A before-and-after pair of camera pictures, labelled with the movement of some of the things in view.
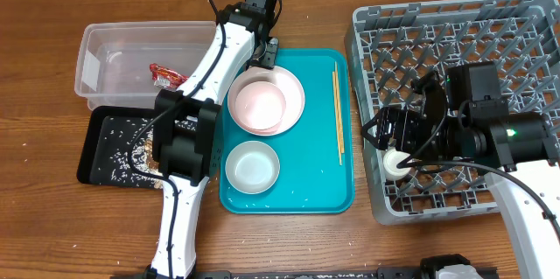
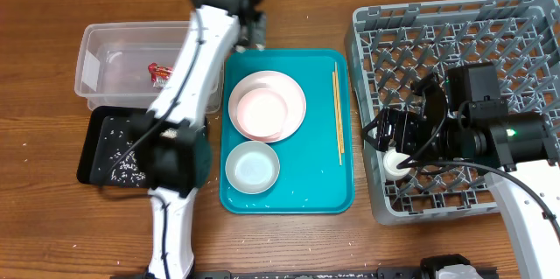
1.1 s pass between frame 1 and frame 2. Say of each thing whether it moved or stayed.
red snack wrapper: stayed
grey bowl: stayed
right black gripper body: stayed
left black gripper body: moved
